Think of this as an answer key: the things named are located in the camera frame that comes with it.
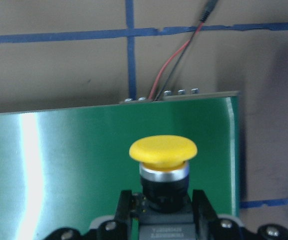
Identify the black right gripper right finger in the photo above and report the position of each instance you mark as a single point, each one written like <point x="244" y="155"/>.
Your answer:
<point x="204" y="215"/>

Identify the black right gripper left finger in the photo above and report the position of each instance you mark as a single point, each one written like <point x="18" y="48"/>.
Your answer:
<point x="123" y="214"/>

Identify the yellow push button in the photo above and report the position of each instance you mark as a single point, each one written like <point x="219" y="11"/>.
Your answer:
<point x="166" y="209"/>

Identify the green conveyor belt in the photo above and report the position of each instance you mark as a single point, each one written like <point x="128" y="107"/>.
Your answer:
<point x="65" y="167"/>

